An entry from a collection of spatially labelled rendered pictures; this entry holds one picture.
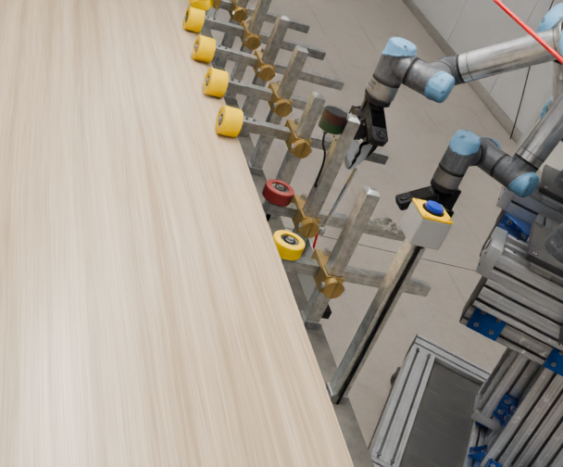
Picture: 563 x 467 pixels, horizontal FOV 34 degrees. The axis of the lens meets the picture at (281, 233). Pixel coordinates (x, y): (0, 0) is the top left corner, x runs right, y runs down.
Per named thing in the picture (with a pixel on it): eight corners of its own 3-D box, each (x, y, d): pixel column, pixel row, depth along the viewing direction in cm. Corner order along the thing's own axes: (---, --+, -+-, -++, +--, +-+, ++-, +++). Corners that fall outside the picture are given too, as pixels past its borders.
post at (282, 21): (239, 144, 312) (289, 15, 289) (241, 148, 310) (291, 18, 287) (229, 141, 311) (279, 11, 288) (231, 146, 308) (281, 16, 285)
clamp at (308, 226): (304, 212, 251) (310, 196, 248) (315, 240, 240) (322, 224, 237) (284, 208, 248) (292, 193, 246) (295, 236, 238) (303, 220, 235)
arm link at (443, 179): (444, 174, 242) (433, 158, 249) (436, 188, 244) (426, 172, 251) (468, 180, 245) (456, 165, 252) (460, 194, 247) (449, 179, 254)
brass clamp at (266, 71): (265, 66, 306) (270, 52, 304) (273, 83, 295) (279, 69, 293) (248, 61, 304) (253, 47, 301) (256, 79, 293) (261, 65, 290)
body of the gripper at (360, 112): (368, 131, 244) (385, 91, 238) (377, 146, 237) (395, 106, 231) (342, 124, 241) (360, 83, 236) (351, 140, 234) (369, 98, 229)
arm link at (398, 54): (414, 52, 221) (384, 36, 223) (395, 92, 226) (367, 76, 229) (425, 48, 228) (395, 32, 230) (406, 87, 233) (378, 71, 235)
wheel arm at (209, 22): (320, 56, 333) (324, 48, 331) (323, 61, 330) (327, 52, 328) (191, 19, 314) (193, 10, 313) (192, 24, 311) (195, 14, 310)
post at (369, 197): (302, 341, 234) (377, 185, 211) (305, 350, 231) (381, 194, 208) (289, 339, 232) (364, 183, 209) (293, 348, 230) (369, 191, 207)
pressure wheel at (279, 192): (276, 216, 248) (292, 181, 243) (282, 233, 242) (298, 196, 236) (249, 210, 245) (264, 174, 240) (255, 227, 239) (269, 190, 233)
